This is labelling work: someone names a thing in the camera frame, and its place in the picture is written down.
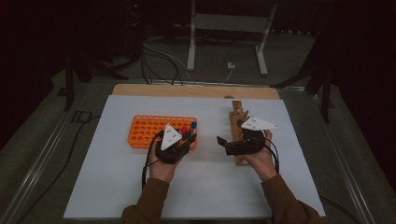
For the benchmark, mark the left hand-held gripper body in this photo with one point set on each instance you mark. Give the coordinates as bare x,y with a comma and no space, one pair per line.
170,138

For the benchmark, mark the orange test tube rack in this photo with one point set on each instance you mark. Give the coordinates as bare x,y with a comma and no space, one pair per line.
143,130

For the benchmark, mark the white floor plug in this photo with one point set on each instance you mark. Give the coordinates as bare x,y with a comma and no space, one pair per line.
230,65

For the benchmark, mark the person's left hand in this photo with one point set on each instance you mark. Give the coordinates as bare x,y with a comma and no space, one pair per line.
162,172

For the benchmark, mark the wooden test tube rack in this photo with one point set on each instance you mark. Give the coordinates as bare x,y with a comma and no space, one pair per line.
234,130

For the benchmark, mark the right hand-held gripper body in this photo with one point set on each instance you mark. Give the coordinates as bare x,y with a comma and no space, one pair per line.
246,146

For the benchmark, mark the person's right hand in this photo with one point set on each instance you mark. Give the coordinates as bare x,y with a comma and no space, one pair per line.
261,163

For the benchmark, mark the dark equipment with red light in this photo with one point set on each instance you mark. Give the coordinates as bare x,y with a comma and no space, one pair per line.
135,18

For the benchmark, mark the grey metal stand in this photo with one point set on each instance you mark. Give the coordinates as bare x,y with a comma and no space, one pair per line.
230,22

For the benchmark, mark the red capped test tube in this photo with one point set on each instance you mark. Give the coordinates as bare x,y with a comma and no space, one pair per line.
184,129

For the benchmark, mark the aluminium frame rail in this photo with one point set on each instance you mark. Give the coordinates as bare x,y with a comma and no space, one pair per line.
40,161
342,158
199,82

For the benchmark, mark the black stand legs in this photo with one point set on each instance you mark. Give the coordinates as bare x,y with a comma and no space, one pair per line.
69,90
326,99

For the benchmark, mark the grey round table grommet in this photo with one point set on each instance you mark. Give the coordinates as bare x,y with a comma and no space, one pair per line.
229,97

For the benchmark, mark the white table mat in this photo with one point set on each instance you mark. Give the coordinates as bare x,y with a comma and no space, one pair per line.
202,186

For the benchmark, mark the blue capped test tube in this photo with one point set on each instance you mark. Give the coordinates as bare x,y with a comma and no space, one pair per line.
193,125
177,131

